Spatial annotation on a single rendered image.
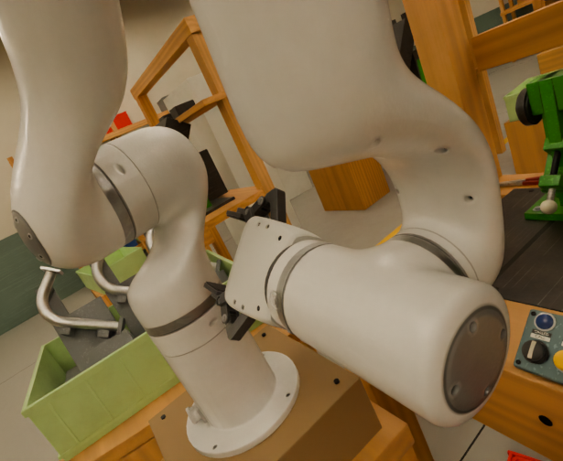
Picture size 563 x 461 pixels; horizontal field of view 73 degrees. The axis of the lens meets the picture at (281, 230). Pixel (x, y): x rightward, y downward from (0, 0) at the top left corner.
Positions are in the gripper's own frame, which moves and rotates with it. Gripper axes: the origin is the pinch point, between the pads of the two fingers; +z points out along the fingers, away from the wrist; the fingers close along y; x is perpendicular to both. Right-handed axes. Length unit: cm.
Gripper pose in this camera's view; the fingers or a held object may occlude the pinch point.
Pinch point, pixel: (229, 251)
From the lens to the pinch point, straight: 47.2
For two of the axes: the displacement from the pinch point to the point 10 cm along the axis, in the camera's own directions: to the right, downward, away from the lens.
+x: -7.9, -2.6, -5.6
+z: -5.5, -1.4, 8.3
